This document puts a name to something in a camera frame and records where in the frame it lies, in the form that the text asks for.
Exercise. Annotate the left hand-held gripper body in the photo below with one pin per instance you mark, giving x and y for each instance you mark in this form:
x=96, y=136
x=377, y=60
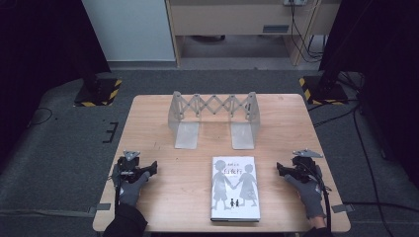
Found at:
x=126, y=168

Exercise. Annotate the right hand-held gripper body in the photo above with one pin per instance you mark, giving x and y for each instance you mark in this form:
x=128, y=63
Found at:
x=304, y=168

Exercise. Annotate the person's left hand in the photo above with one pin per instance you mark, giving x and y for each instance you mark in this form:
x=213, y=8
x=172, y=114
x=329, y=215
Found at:
x=131, y=192

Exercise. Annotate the grey tape piece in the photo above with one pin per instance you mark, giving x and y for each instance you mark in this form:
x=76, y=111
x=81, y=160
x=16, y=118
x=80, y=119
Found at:
x=103, y=206
x=342, y=208

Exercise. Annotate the white hardcover book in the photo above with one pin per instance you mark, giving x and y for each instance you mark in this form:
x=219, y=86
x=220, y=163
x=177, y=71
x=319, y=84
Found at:
x=234, y=191

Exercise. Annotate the expandable metal book rack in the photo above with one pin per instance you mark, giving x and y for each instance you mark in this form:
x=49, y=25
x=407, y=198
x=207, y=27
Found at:
x=187, y=118

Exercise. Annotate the striped black stand base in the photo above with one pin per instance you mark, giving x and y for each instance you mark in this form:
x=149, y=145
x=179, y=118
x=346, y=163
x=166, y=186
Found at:
x=99, y=94
x=324, y=92

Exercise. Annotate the black curtain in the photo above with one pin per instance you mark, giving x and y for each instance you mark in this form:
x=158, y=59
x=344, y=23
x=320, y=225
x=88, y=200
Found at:
x=39, y=49
x=385, y=65

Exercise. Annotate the white cabinet panel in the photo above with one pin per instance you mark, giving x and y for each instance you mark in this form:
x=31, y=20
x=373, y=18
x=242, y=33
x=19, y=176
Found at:
x=131, y=29

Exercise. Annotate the light wooden desk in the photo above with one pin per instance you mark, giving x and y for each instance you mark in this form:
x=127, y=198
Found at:
x=230, y=16

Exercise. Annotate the white power strip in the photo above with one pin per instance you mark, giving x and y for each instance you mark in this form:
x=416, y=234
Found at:
x=294, y=2

